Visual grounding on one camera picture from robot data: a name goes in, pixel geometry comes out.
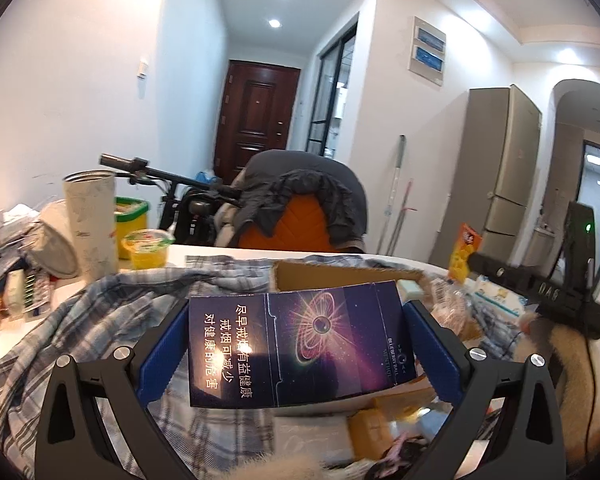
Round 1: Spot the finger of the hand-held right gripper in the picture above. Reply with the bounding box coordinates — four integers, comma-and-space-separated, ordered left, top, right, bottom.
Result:
467, 251, 533, 293

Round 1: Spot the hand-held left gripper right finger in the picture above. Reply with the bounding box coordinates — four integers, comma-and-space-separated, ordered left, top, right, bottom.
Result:
402, 300, 568, 480

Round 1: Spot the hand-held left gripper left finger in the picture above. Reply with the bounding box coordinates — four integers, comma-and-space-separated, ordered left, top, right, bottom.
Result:
34, 300, 201, 480

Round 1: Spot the clear bread packet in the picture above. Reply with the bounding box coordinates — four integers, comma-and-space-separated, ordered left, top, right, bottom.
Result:
430, 277, 476, 341

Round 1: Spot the cardboard box with pretzel print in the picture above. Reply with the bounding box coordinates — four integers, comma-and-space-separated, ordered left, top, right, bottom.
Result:
269, 259, 451, 306

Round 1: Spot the dark purple cigarette carton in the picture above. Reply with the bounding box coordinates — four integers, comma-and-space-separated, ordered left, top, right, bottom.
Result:
187, 280, 418, 408

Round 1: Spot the person's right hand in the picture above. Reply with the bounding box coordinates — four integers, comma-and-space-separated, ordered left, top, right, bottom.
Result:
522, 310, 600, 426

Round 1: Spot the person's left hand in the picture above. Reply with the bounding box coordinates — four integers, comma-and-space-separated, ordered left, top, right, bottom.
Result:
245, 455, 328, 480

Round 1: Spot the white tissue pack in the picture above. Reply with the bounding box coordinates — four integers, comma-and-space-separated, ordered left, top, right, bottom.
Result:
472, 277, 528, 318

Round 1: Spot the orange yellow snack box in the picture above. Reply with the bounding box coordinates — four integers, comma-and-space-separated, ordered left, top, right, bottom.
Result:
447, 224, 482, 281

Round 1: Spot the blue plaid cloth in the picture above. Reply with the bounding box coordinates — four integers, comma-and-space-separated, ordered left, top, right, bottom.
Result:
0, 255, 526, 480

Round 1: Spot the gold foil packet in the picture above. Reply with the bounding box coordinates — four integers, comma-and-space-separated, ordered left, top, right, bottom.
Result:
347, 400, 421, 461

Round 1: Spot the yellow jelly cup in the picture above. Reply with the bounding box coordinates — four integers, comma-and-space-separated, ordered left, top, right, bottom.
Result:
121, 229, 175, 271

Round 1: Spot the grey refrigerator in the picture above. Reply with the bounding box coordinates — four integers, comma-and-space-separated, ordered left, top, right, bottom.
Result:
430, 85, 543, 271

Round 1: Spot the yellow container with green lid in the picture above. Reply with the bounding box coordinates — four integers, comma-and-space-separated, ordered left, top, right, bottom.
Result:
115, 196, 148, 260

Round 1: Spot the black bicycle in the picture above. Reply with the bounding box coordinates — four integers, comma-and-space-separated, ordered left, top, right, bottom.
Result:
99, 154, 246, 246

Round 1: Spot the green blister pack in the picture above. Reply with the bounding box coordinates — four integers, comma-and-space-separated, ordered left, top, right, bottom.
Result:
22, 270, 48, 308

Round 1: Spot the tall white patterned tumbler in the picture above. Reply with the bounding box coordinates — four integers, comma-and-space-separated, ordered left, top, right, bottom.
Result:
62, 170, 120, 281

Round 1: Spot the pile of mixed small packets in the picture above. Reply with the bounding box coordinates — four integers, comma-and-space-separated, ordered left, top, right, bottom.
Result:
0, 205, 51, 321

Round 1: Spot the orange chair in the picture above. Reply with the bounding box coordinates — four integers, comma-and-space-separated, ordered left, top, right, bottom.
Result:
237, 195, 341, 251

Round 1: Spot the dark grey crumpled jacket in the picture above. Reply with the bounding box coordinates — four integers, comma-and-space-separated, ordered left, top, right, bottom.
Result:
237, 170, 353, 243

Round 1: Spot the chair with grey jacket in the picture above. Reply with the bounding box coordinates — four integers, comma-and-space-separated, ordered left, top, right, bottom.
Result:
230, 150, 368, 253

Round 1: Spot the black framed glass door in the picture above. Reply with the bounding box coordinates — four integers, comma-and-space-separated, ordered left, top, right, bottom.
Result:
307, 25, 358, 153

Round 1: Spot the brown wooden door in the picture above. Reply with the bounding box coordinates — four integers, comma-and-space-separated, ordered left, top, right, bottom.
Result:
214, 59, 301, 186

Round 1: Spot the silver mop handle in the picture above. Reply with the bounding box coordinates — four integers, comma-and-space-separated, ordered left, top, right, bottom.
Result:
377, 135, 407, 256

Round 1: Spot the white blue wall panel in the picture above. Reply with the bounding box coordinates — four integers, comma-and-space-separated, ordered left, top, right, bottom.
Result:
407, 16, 447, 86

